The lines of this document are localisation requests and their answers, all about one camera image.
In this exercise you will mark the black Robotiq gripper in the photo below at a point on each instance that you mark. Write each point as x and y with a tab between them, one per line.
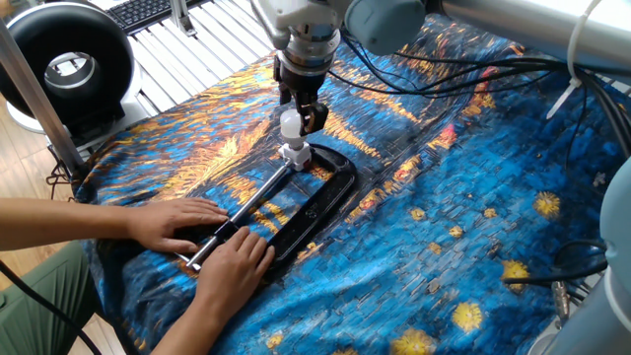
301	81

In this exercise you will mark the white light bulb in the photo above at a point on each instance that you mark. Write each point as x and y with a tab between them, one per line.
291	129

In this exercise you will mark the person's right forearm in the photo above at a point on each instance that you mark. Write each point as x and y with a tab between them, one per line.
187	330

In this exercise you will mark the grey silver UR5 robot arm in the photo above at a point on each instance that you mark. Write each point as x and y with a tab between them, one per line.
493	24

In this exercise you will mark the person's left hand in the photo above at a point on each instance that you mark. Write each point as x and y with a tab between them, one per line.
172	224

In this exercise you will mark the person's right hand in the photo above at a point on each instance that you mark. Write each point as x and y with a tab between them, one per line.
234	273

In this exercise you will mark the white wrist mounted box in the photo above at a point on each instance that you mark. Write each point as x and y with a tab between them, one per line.
291	15

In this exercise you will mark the black computer keyboard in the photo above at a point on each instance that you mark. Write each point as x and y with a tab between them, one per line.
143	12

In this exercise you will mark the starry night painted tablecloth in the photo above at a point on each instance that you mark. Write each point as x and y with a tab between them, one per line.
443	222

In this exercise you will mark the green trousers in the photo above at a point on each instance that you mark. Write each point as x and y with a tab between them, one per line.
44	305

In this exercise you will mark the aluminium frame post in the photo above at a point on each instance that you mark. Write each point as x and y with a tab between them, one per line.
182	20
34	93

